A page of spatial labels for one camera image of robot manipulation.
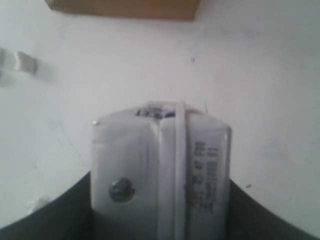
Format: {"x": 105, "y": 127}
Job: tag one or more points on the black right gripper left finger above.
{"x": 69, "y": 217}

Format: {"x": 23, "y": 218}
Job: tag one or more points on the small white figurine by jar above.
{"x": 25, "y": 63}

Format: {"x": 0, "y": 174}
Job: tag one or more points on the white blue milk carton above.
{"x": 160, "y": 171}

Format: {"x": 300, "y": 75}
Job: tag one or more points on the small white figurine by packet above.
{"x": 6, "y": 62}

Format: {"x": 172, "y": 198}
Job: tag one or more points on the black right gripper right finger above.
{"x": 248, "y": 220}

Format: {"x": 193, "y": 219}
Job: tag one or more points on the small white figurine near front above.
{"x": 38, "y": 203}

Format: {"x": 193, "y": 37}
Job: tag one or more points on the brown paper bag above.
{"x": 183, "y": 10}

